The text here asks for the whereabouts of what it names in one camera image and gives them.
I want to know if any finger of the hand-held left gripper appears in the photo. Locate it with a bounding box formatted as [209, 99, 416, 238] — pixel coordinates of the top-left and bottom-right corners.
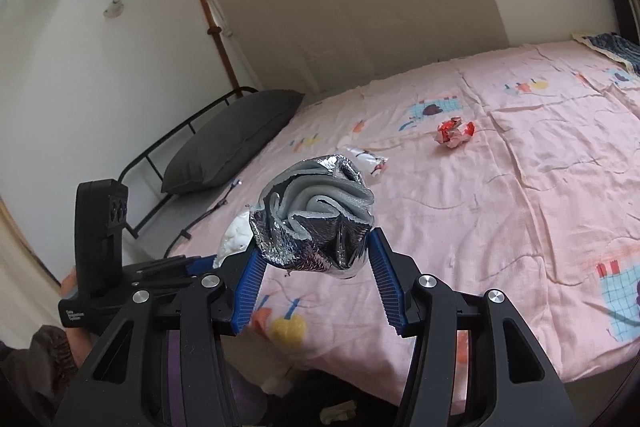
[170, 256, 222, 282]
[135, 256, 190, 277]

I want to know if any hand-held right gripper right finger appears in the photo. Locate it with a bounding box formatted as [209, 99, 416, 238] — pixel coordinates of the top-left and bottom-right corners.
[366, 228, 582, 427]

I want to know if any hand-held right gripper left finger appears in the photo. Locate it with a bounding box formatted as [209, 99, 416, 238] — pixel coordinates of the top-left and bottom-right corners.
[52, 249, 267, 427]

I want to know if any silver foil bag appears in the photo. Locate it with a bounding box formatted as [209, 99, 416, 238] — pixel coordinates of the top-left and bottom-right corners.
[248, 152, 376, 281]

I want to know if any person's left forearm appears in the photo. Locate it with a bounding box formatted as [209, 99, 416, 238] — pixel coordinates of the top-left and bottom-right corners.
[0, 324, 93, 415]

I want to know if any person's left hand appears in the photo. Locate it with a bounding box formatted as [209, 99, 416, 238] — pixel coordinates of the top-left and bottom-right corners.
[59, 268, 80, 304]

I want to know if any pink printed blanket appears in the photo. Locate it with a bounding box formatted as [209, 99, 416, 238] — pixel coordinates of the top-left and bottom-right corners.
[165, 38, 640, 408]

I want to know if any white red printed wrapper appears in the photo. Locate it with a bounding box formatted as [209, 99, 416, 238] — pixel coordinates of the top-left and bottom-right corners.
[336, 146, 389, 178]

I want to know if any dark grey pillow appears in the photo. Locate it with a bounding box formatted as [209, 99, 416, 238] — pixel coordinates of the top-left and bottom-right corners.
[161, 89, 306, 196]

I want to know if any red white crumpled wrapper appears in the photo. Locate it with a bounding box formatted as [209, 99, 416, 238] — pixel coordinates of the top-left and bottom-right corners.
[436, 117, 476, 150]

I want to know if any brown wooden stick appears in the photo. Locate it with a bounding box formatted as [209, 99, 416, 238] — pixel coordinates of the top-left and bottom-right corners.
[194, 0, 239, 92]

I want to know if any blue patterned cloth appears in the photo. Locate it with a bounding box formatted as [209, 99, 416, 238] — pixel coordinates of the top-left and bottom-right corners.
[571, 31, 640, 76]

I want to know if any black charging cable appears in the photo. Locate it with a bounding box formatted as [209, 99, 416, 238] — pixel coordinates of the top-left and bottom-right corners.
[179, 199, 228, 242]
[197, 178, 244, 228]
[124, 184, 238, 260]

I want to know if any black metal bed frame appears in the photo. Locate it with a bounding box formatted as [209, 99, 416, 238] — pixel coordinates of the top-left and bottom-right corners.
[118, 86, 261, 239]

